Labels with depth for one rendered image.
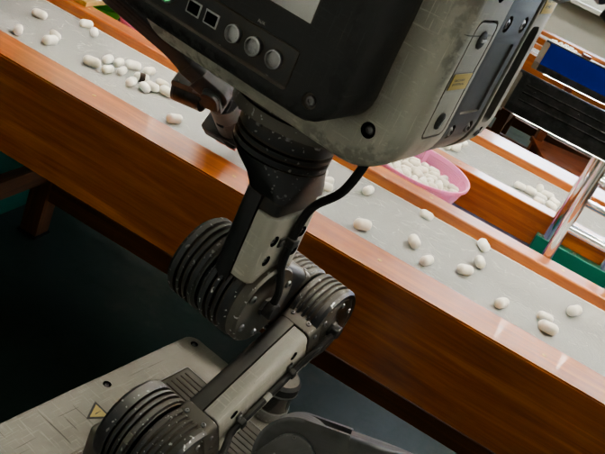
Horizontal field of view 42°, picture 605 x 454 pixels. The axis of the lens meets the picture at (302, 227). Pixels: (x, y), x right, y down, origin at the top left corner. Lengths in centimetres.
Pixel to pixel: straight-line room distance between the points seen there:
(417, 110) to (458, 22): 8
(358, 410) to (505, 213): 72
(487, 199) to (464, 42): 140
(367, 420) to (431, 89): 174
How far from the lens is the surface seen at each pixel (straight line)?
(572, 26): 654
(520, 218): 203
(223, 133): 148
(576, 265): 203
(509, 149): 238
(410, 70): 65
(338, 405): 231
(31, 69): 158
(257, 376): 109
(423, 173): 196
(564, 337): 154
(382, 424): 233
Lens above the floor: 136
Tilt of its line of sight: 26 degrees down
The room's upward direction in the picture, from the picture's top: 25 degrees clockwise
